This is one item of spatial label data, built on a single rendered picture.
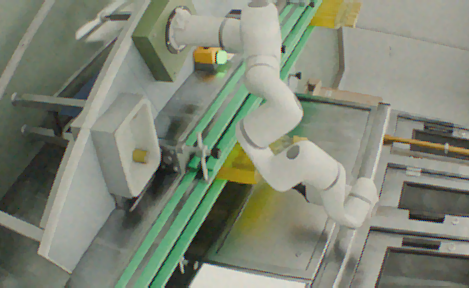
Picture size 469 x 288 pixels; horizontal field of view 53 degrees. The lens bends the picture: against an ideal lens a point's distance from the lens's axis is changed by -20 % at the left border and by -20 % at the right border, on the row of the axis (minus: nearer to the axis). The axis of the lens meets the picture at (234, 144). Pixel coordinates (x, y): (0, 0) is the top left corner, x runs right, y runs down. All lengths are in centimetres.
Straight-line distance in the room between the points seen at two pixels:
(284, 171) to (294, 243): 40
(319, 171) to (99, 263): 61
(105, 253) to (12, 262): 54
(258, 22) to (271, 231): 65
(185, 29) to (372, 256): 87
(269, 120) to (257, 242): 50
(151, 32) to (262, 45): 33
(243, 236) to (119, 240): 41
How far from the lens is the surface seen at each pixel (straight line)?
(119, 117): 145
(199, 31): 158
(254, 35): 137
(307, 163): 130
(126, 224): 155
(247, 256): 165
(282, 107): 128
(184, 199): 161
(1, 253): 196
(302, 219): 174
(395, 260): 168
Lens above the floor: 159
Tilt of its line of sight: 21 degrees down
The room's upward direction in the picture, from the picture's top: 99 degrees clockwise
